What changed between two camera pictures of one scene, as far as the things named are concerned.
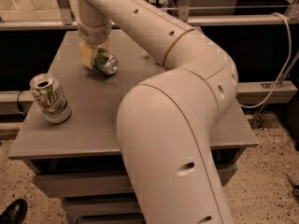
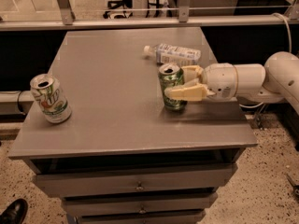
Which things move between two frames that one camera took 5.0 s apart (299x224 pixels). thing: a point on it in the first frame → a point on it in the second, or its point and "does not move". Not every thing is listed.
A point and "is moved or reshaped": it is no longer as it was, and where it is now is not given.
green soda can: (106, 63) is moved or reshaped
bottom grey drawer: (119, 218) does not move
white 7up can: (49, 98) does not move
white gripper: (93, 33) → (220, 79)
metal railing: (64, 17) does not move
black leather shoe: (14, 213) does not move
